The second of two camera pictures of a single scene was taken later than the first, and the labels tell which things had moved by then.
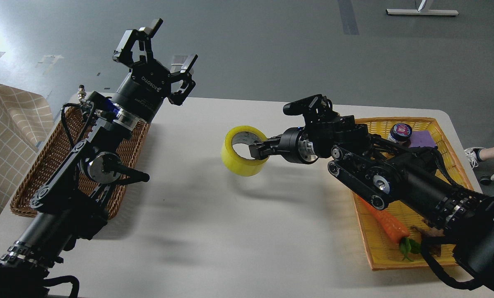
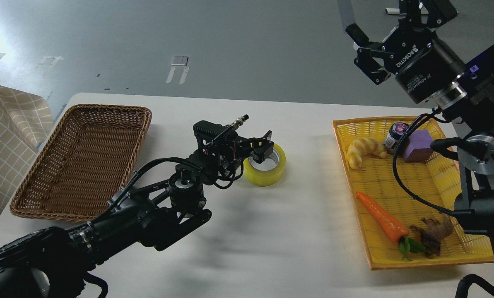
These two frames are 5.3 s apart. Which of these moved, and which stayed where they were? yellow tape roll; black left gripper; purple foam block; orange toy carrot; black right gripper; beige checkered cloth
Moved: black left gripper; yellow tape roll; black right gripper
Stayed: purple foam block; beige checkered cloth; orange toy carrot
